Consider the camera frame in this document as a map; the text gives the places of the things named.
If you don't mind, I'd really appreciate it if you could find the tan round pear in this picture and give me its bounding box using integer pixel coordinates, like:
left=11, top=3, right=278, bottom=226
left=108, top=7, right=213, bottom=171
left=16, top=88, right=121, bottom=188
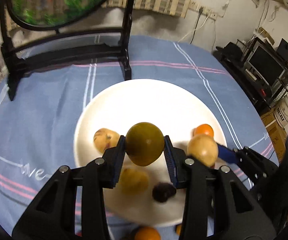
left=186, top=134, right=218, bottom=167

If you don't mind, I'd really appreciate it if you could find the yellow red-streaked apple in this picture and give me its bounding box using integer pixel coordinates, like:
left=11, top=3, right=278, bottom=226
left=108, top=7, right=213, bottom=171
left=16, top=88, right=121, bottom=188
left=93, top=128, right=120, bottom=154

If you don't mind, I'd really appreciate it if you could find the dark purple plum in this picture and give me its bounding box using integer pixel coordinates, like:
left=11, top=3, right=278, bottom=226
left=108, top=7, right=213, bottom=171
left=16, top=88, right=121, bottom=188
left=152, top=182, right=177, bottom=203

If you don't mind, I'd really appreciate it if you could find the small orange tomato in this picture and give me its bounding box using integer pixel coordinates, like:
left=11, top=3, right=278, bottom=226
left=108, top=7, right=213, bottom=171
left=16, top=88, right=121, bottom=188
left=193, top=124, right=214, bottom=137

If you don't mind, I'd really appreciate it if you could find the green round fruit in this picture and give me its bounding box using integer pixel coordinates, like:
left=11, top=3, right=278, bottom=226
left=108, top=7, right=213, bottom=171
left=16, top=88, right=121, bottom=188
left=125, top=122, right=165, bottom=166

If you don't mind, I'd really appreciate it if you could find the pale peeled lychee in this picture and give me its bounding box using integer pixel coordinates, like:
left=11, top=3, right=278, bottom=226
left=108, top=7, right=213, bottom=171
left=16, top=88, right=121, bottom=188
left=117, top=167, right=149, bottom=196

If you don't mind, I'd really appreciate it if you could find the cardboard box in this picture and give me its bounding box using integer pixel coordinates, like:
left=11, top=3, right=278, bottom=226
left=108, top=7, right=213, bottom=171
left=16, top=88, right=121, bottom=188
left=261, top=108, right=287, bottom=163

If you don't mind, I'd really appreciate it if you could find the white oval plate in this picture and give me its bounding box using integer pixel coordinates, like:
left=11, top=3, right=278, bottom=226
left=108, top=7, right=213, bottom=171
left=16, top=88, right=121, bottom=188
left=74, top=79, right=227, bottom=226

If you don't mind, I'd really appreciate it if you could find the orange round fruit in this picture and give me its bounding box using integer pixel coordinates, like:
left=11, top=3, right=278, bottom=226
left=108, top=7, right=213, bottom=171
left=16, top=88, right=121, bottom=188
left=134, top=226, right=161, bottom=240

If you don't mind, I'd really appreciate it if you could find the blue plaid tablecloth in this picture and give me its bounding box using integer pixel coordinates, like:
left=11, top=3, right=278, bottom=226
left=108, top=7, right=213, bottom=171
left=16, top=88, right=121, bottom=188
left=0, top=36, right=277, bottom=233

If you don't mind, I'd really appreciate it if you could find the black side shelf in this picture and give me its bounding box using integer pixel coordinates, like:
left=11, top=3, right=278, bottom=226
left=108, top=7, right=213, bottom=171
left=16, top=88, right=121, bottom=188
left=213, top=37, right=288, bottom=114

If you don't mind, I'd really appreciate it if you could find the crt monitor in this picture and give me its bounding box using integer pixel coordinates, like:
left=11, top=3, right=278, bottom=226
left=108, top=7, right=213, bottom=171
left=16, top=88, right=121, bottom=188
left=244, top=41, right=286, bottom=94

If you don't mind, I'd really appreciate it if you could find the black speaker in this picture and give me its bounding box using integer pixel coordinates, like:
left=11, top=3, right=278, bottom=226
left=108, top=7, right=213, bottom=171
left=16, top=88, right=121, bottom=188
left=276, top=38, right=288, bottom=62

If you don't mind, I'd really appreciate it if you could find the round goldfish screen ornament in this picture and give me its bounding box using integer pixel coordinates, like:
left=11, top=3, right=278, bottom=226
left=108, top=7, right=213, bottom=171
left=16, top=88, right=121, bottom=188
left=0, top=0, right=134, bottom=100

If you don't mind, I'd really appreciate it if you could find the wall power strip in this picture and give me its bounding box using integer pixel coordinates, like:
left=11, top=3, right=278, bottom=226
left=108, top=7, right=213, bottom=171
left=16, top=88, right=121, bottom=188
left=188, top=1, right=218, bottom=21

